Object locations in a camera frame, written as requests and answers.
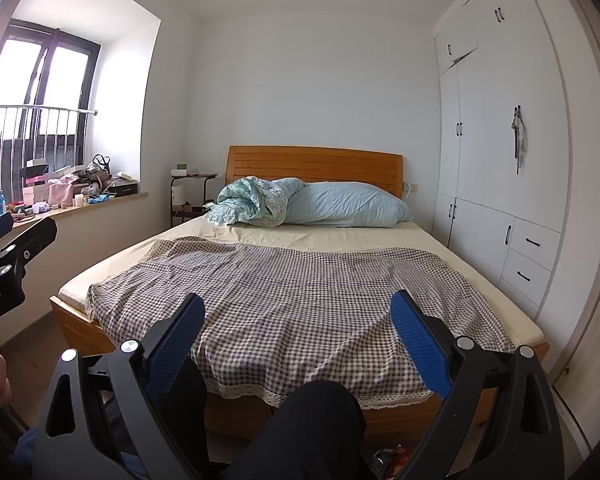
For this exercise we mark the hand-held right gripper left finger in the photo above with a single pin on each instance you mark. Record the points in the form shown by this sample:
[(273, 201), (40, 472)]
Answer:
[(175, 345)]

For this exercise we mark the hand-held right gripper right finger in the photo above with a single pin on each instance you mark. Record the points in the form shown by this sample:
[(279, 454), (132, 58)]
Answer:
[(420, 345)]

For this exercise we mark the red snack wrapper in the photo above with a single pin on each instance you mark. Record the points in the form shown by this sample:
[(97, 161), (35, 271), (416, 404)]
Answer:
[(397, 460)]

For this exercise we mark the blue plastic bottle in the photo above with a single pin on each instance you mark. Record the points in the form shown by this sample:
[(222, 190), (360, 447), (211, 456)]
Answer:
[(0, 202)]

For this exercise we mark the pile of windowsill clutter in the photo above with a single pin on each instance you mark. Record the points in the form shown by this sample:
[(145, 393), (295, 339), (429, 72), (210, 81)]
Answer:
[(65, 185)]

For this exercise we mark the black flat box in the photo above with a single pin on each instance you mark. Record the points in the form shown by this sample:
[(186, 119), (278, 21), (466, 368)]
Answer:
[(122, 189)]

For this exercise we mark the brown checkered blanket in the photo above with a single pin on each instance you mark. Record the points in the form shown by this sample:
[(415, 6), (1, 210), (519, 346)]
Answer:
[(305, 300)]

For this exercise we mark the beige mattress sheet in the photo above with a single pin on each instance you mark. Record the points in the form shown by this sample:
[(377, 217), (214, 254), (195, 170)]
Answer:
[(355, 237)]

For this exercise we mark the metal window railing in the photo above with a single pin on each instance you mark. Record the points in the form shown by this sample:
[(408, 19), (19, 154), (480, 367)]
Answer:
[(40, 107)]

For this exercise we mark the person's leg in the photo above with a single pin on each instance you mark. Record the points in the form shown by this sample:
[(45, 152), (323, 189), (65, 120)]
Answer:
[(305, 430)]

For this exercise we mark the light blue pillow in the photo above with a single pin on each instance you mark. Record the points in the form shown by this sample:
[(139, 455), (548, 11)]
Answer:
[(350, 205)]

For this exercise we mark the window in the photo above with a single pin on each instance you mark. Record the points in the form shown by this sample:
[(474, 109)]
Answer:
[(65, 80)]

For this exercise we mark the crumpled floral quilt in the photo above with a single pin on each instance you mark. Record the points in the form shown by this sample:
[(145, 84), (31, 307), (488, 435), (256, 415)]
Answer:
[(250, 202)]

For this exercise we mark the black metal nightstand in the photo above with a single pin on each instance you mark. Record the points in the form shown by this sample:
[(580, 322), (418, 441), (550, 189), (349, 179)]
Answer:
[(195, 176)]

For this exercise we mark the white door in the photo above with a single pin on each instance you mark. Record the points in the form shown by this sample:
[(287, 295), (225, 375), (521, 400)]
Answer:
[(595, 210)]

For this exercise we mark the grey hanging cloth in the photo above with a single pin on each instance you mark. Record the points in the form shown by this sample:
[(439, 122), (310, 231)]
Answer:
[(518, 135)]

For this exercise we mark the white wardrobe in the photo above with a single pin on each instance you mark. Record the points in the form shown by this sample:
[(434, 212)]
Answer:
[(485, 110)]

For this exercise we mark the wall outlet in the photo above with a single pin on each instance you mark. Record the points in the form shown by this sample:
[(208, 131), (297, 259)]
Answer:
[(411, 187)]

